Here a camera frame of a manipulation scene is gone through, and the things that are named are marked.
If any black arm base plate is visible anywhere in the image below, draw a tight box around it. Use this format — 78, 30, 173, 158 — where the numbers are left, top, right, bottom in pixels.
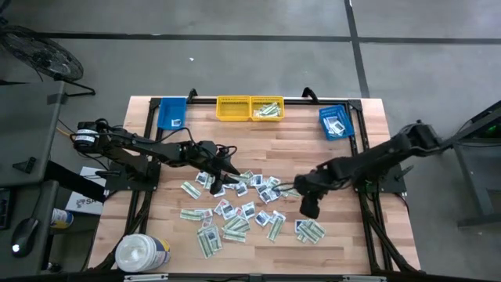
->
103, 162, 161, 193
350, 162, 408, 194

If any blue plastic basket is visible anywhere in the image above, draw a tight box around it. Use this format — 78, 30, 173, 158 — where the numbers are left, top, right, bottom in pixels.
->
157, 96, 188, 132
318, 104, 355, 141

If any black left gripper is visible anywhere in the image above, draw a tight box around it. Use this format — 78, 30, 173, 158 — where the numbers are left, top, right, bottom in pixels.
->
182, 139, 242, 196

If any black computer mouse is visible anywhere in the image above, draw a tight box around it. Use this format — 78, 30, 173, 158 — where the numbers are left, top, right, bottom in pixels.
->
9, 217, 40, 259

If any yellow cable plug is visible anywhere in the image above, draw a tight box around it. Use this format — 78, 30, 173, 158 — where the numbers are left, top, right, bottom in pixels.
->
56, 125, 77, 139

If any white printed box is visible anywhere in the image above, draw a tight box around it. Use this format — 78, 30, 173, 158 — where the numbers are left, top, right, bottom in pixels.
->
64, 166, 109, 216

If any white yellow can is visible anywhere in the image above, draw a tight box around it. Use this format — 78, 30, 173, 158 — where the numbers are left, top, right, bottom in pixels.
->
50, 207, 74, 230

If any grey metal cart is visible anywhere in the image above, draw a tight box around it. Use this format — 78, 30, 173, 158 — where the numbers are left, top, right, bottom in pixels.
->
431, 99, 501, 228

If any white wipes canister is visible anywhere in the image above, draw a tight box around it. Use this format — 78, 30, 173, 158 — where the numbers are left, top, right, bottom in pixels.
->
114, 233, 172, 273

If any grey desk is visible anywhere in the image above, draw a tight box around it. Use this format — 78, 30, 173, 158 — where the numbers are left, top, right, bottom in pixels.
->
0, 80, 67, 275

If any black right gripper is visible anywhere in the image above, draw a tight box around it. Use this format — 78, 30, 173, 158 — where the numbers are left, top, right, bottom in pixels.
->
293, 168, 333, 219

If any black diagonal brace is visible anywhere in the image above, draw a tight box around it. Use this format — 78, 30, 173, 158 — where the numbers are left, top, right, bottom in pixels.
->
45, 159, 107, 204

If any dark keyboard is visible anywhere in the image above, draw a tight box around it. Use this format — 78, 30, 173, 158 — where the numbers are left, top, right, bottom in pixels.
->
0, 187, 12, 231

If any black floor fan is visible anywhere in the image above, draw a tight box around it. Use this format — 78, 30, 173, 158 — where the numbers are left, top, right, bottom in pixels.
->
0, 17, 97, 98

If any silver bracket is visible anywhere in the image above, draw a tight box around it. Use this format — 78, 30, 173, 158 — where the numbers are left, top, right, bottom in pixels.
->
341, 275, 388, 282
123, 273, 170, 282

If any black desk bracket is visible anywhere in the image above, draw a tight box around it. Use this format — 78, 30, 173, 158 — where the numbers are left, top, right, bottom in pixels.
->
12, 156, 38, 175

